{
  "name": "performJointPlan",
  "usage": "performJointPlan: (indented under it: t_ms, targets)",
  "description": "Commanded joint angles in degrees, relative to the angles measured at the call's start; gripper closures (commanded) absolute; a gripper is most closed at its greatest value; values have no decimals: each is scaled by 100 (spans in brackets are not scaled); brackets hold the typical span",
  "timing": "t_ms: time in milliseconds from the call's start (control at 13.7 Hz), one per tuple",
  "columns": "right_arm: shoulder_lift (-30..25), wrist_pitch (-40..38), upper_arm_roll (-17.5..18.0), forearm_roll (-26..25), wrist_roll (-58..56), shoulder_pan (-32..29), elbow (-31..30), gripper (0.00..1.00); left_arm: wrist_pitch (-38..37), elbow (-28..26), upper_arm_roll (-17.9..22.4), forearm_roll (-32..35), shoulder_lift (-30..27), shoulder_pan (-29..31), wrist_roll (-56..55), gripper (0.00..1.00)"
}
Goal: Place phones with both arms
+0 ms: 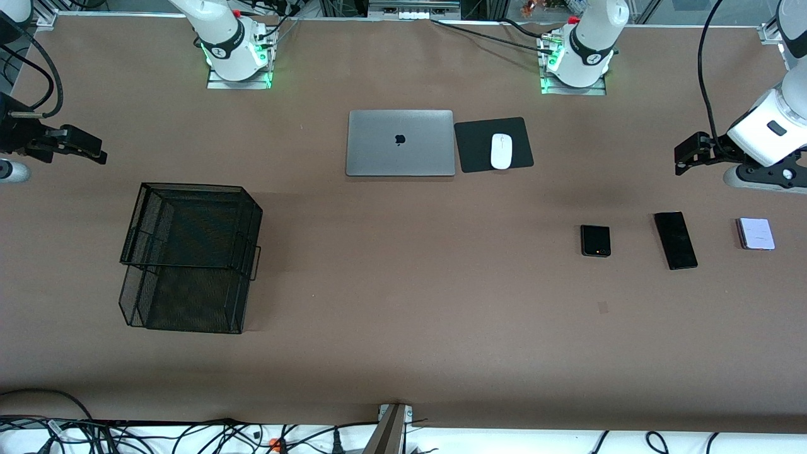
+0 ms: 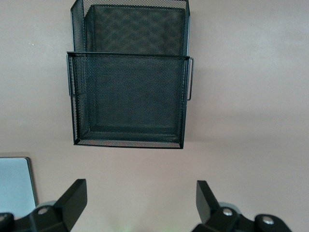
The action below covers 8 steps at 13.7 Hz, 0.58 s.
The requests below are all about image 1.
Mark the lavender flip phone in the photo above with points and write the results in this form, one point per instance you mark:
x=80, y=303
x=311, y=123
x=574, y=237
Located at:
x=756, y=234

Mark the long black smartphone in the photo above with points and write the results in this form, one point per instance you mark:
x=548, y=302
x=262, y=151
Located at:
x=676, y=241

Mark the small black flip phone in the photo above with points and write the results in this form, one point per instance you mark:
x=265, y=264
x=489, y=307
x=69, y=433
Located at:
x=595, y=239

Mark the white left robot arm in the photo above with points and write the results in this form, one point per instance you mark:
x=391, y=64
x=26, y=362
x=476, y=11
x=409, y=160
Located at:
x=589, y=44

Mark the black mesh two-tier tray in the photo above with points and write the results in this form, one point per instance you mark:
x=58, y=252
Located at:
x=189, y=227

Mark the white computer mouse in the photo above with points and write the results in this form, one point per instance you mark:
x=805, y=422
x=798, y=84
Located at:
x=501, y=151

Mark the small orange figurine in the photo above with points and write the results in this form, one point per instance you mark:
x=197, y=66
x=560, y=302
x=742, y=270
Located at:
x=528, y=9

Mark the black mouse pad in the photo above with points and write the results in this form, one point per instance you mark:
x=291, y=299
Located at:
x=473, y=148

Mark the silver closed laptop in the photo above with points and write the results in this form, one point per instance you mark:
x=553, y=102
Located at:
x=400, y=145

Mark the grey power strip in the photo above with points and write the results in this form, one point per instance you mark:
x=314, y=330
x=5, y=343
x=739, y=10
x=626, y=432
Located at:
x=413, y=7

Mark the aluminium frame corner bracket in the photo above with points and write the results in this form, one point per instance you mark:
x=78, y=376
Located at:
x=768, y=33
x=48, y=19

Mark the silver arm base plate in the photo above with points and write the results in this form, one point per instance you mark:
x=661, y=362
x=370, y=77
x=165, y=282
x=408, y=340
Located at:
x=217, y=84
x=596, y=91

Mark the metal table edge bracket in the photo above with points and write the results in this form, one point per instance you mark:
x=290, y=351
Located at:
x=388, y=432

